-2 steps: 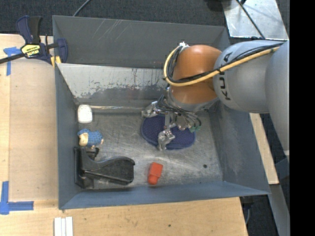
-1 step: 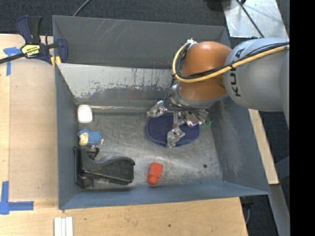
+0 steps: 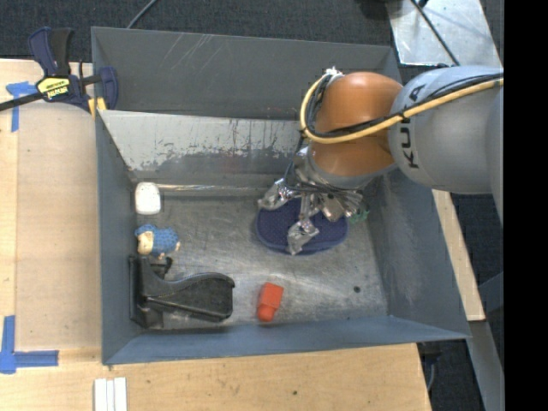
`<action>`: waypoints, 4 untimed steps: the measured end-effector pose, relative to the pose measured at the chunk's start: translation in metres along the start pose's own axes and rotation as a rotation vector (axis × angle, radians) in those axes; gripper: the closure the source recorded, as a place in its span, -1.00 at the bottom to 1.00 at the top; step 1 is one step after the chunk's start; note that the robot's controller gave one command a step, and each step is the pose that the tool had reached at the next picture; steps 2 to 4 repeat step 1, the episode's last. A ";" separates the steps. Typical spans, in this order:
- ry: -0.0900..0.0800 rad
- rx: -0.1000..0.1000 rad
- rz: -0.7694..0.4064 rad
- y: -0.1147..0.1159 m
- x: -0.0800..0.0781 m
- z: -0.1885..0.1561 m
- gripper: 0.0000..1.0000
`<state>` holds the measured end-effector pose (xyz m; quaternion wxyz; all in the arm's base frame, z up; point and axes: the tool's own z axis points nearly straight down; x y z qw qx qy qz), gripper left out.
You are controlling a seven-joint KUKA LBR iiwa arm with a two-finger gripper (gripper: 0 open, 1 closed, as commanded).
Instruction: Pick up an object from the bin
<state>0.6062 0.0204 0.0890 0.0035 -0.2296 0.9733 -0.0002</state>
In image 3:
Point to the grey metal bin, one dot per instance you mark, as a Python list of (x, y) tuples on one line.
[(222, 268)]

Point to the black hand tool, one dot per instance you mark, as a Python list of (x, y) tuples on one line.
[(197, 293)]

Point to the white rounded box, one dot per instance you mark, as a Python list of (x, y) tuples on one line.
[(147, 197)]

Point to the red-orange plastic block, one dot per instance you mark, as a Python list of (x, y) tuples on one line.
[(269, 300)]

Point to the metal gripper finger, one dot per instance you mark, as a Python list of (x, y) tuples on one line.
[(301, 236), (276, 195)]

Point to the dark blue oval pad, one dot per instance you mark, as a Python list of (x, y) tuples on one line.
[(274, 229)]

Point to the blue toy animal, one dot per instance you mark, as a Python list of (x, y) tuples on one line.
[(162, 238)]

